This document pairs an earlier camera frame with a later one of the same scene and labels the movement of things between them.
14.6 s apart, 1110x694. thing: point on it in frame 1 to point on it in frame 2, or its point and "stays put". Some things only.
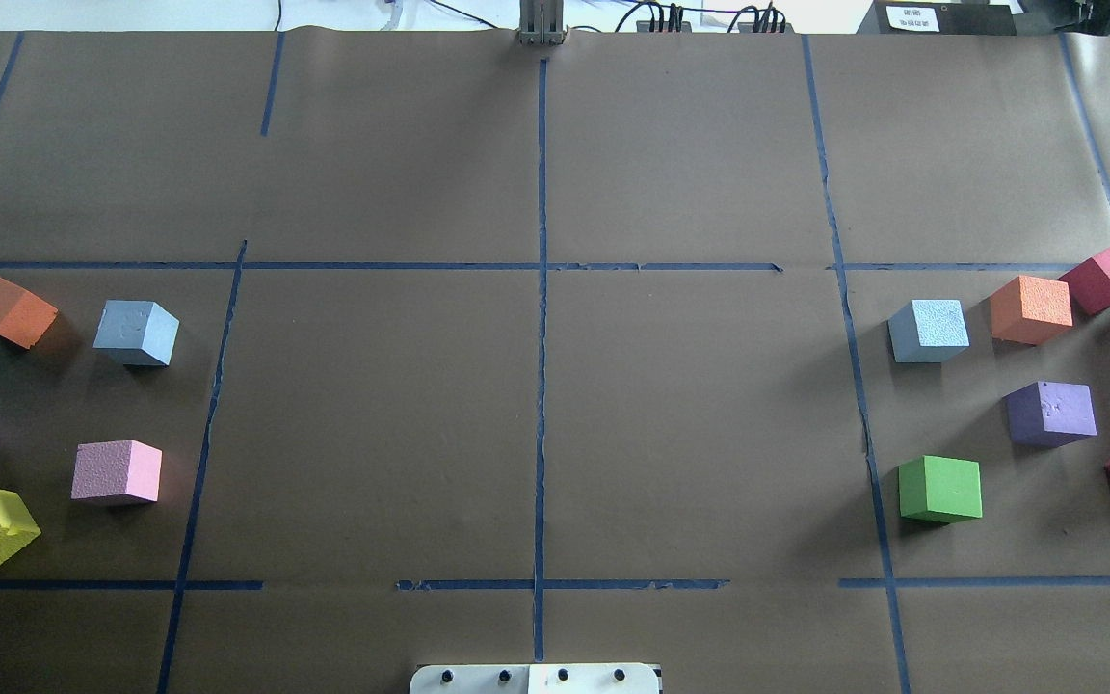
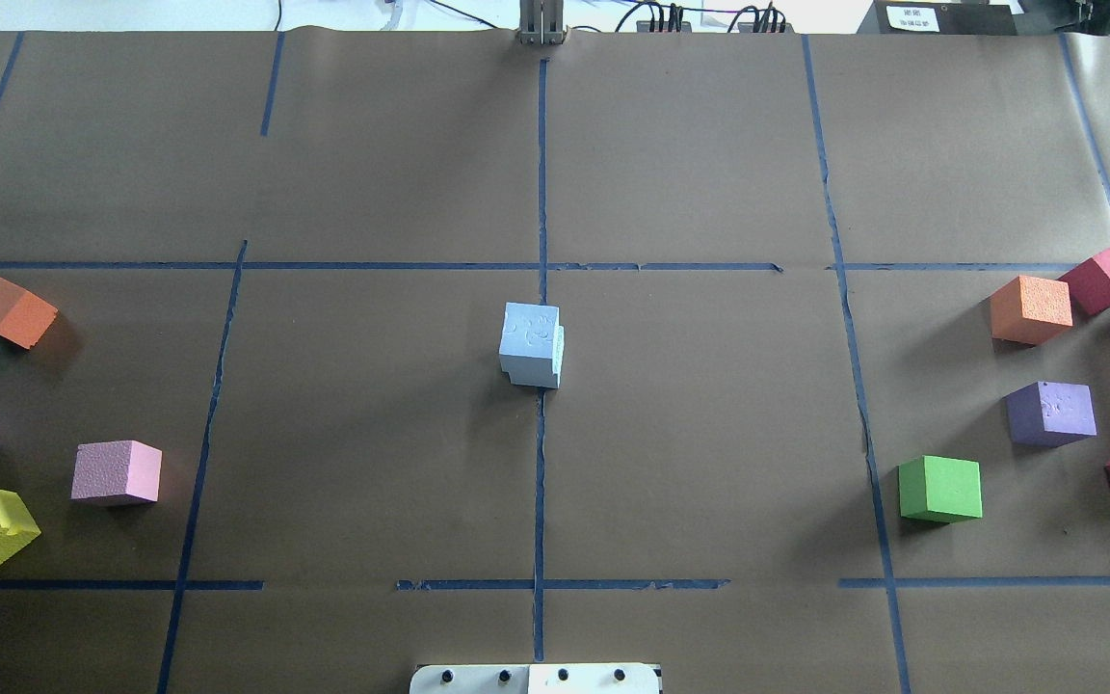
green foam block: [939, 489] stays put
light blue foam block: [928, 331] to [532, 346]
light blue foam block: [145, 333] to [532, 344]
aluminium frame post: [541, 22] stays put
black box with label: [939, 19] stays put
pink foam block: [117, 467] stays put
